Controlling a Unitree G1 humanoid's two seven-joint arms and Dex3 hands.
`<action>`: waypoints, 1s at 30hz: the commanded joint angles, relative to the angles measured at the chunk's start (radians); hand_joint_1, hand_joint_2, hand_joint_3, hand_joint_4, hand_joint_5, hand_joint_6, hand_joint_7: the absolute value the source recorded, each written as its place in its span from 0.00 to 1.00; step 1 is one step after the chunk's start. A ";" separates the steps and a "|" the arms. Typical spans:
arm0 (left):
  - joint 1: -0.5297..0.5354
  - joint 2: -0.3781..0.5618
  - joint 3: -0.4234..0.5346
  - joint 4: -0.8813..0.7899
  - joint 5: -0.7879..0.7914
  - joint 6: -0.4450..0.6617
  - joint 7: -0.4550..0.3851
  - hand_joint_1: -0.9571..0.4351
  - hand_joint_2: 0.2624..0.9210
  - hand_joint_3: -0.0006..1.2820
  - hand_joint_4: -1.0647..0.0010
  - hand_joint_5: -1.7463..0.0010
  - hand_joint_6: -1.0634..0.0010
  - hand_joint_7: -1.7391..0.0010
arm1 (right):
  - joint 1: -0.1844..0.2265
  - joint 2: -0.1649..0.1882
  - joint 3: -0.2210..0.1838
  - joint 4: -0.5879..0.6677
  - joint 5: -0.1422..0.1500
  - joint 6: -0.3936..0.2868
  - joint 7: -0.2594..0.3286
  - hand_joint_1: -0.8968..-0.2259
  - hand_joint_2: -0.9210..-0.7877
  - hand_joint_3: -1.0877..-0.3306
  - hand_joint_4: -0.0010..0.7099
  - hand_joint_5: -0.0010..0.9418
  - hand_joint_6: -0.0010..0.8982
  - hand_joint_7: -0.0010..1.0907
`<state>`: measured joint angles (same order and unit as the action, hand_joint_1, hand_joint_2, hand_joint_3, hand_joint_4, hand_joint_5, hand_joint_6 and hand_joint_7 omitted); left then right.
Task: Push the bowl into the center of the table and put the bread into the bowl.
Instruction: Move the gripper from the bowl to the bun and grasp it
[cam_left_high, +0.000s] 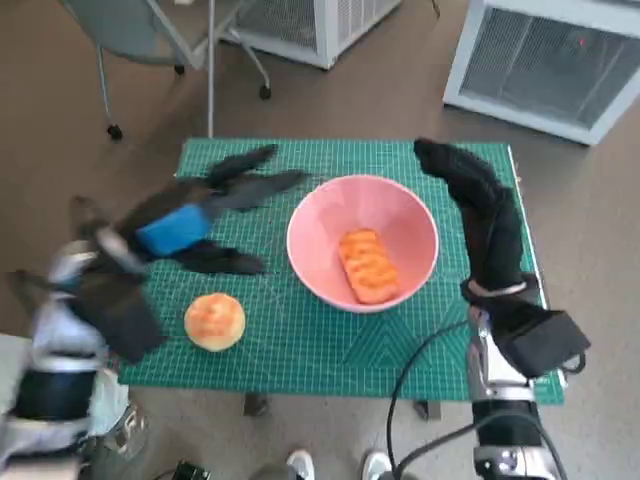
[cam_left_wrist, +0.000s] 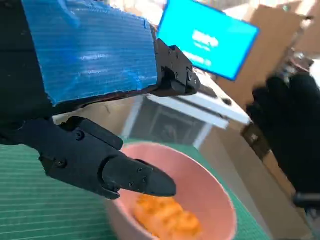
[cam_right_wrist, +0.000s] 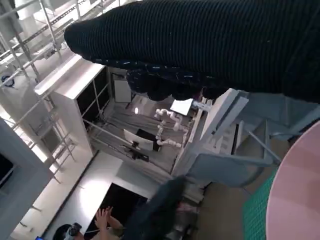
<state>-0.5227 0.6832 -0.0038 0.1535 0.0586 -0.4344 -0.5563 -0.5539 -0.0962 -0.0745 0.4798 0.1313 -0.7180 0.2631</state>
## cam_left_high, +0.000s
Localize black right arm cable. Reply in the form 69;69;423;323
394;424;476;476
387;319;471;480

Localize metal table bracket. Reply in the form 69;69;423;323
412;399;441;421
243;393;270;416

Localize round toy bread bun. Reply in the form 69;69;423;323
183;293;247;354

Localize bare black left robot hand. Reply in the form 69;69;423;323
124;143;309;276

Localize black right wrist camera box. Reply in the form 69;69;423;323
492;294;591;379

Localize green cutting mat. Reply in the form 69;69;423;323
117;138;569;405

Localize person's white shoe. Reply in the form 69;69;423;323
285;448;316;480
362;450;396;480

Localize grey office chair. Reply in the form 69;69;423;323
59;0;274;141

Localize pink bowl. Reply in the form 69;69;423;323
286;173;440;315

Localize white metal desk frame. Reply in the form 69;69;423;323
144;0;261;139

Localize oblong orange toy bread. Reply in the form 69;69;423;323
338;228;402;305

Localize small black device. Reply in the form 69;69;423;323
172;460;212;480

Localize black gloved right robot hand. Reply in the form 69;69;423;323
413;137;531;297

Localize white mesh cabinet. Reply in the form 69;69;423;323
219;0;404;70
442;0;640;146

